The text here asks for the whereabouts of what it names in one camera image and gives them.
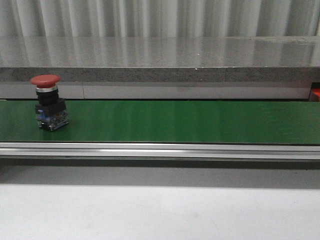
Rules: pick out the grey stone counter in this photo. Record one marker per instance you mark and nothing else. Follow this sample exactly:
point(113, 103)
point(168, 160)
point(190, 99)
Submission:
point(259, 68)

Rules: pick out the green conveyor belt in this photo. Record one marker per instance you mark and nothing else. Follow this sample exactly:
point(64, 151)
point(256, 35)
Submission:
point(168, 121)

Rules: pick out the aluminium conveyor side rail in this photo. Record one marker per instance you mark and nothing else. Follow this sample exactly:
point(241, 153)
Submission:
point(94, 150)

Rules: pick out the grey pleated curtain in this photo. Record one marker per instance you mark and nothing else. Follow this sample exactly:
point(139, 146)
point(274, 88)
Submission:
point(159, 18)

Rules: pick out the red object at right edge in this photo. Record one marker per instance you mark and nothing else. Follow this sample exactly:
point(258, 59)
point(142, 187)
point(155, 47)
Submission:
point(314, 95)

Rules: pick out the red mushroom push button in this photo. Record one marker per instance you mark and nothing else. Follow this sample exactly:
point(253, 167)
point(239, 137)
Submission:
point(51, 109)

